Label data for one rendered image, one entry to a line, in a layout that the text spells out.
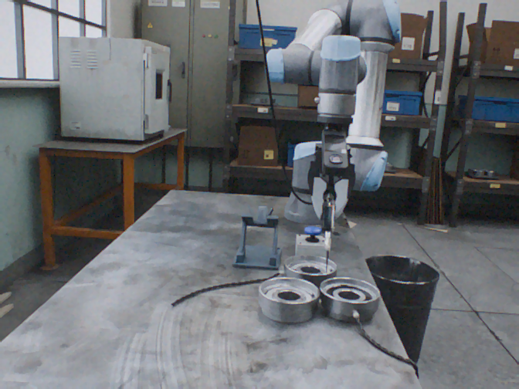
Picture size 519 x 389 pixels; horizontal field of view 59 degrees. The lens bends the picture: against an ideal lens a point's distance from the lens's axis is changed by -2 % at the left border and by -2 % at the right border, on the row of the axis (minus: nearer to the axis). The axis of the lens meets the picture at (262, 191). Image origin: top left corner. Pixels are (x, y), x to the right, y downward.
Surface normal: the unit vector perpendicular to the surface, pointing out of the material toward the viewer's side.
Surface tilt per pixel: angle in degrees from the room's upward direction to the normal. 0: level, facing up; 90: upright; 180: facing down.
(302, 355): 0
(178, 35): 90
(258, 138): 97
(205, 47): 90
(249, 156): 91
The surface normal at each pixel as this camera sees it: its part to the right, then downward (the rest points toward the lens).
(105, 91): -0.05, 0.22
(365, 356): 0.05, -0.97
